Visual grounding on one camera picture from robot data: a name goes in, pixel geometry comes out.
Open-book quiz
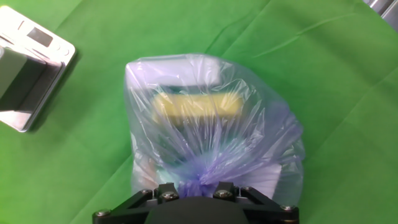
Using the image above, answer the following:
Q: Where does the white box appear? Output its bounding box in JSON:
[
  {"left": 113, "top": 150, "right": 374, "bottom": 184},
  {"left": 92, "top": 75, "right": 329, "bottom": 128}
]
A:
[{"left": 126, "top": 57, "right": 222, "bottom": 94}]

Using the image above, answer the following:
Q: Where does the yellow sponge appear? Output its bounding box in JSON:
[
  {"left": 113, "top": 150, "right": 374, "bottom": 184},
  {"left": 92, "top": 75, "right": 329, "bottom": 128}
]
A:
[{"left": 152, "top": 92, "right": 244, "bottom": 124}]

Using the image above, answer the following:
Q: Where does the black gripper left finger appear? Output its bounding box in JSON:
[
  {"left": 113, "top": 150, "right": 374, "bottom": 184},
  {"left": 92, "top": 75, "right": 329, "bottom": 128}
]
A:
[{"left": 92, "top": 182, "right": 180, "bottom": 224}]

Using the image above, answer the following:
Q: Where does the grey box red button rear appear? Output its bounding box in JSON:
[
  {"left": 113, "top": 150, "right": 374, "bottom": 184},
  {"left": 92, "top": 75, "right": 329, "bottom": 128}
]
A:
[{"left": 0, "top": 5, "right": 77, "bottom": 133}]

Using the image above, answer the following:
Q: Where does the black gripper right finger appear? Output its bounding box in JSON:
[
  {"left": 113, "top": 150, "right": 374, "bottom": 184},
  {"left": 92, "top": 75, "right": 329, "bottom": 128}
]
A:
[{"left": 213, "top": 181, "right": 300, "bottom": 224}]

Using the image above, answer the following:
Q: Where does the clear plastic bag with items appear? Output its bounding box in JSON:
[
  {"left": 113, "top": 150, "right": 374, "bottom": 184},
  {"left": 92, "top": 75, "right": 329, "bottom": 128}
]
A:
[{"left": 123, "top": 53, "right": 306, "bottom": 206}]

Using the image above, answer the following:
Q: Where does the green cloth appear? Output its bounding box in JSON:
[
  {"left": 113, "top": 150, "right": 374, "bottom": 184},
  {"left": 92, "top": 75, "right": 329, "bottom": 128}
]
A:
[{"left": 0, "top": 0, "right": 398, "bottom": 224}]

